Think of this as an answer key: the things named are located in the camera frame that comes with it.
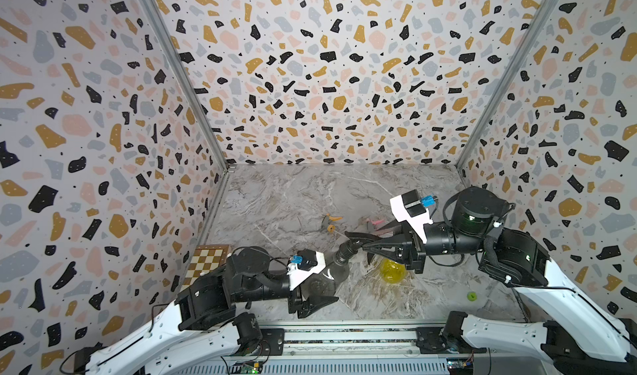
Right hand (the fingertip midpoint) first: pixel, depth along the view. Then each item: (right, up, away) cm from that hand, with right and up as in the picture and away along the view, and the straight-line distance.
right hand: (367, 245), depth 45 cm
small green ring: (+39, -25, +36) cm, 59 cm away
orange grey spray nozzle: (-9, -4, +54) cm, 55 cm away
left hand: (-6, -10, +9) cm, 15 cm away
